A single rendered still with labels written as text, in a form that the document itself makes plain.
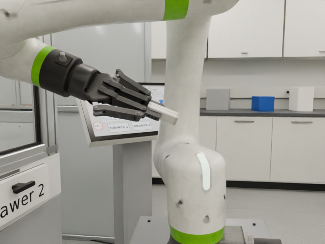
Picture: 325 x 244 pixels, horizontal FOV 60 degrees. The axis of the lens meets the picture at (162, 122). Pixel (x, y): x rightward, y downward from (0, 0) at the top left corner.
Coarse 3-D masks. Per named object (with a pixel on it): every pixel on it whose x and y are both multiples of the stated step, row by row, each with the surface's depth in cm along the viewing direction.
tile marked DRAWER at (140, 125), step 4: (132, 124) 123; (136, 124) 124; (140, 124) 125; (144, 124) 126; (148, 124) 127; (136, 128) 123; (140, 128) 124; (144, 128) 125; (148, 128) 126; (152, 128) 127
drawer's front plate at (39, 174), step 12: (36, 168) 84; (12, 180) 75; (24, 180) 79; (36, 180) 84; (48, 180) 90; (0, 192) 71; (12, 192) 75; (24, 192) 79; (36, 192) 84; (48, 192) 90; (0, 204) 71; (12, 204) 75; (36, 204) 85; (12, 216) 75
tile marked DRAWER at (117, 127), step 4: (108, 124) 118; (112, 124) 119; (116, 124) 120; (120, 124) 121; (124, 124) 121; (128, 124) 122; (112, 128) 118; (116, 128) 118; (120, 128) 119; (124, 128) 120; (128, 128) 121; (112, 132) 116; (116, 132) 117
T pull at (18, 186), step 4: (16, 184) 75; (20, 184) 75; (24, 184) 75; (28, 184) 76; (32, 184) 77; (12, 188) 74; (16, 188) 72; (20, 188) 73; (24, 188) 74; (16, 192) 72
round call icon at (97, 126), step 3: (93, 123) 115; (96, 123) 116; (99, 123) 116; (102, 123) 117; (93, 126) 114; (96, 126) 115; (99, 126) 115; (102, 126) 116; (96, 129) 114; (99, 129) 115; (102, 129) 115
